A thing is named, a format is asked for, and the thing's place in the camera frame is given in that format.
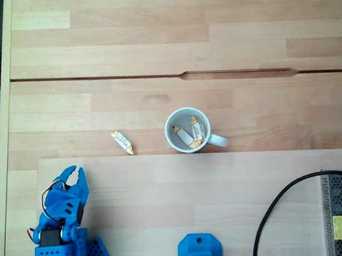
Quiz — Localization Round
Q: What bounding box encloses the white ceramic mug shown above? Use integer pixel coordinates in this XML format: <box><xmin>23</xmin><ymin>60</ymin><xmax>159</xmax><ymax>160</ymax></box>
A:
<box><xmin>162</xmin><ymin>104</ymin><xmax>230</xmax><ymax>156</ymax></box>

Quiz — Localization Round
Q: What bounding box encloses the pale wooden board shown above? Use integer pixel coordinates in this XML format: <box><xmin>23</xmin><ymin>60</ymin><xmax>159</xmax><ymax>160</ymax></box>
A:
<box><xmin>36</xmin><ymin>130</ymin><xmax>342</xmax><ymax>256</ymax></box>

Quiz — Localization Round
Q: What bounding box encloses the blue printed motor holder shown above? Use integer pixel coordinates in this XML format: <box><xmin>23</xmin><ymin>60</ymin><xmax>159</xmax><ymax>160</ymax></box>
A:
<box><xmin>176</xmin><ymin>230</ymin><xmax>224</xmax><ymax>256</ymax></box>

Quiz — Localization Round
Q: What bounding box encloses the red black servo wire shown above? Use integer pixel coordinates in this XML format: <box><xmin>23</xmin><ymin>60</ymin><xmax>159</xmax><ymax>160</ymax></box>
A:
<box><xmin>22</xmin><ymin>180</ymin><xmax>72</xmax><ymax>239</ymax></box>

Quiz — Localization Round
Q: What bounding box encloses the thick black cable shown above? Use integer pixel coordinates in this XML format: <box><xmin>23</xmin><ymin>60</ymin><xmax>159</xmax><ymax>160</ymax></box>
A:
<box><xmin>244</xmin><ymin>169</ymin><xmax>342</xmax><ymax>256</ymax></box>

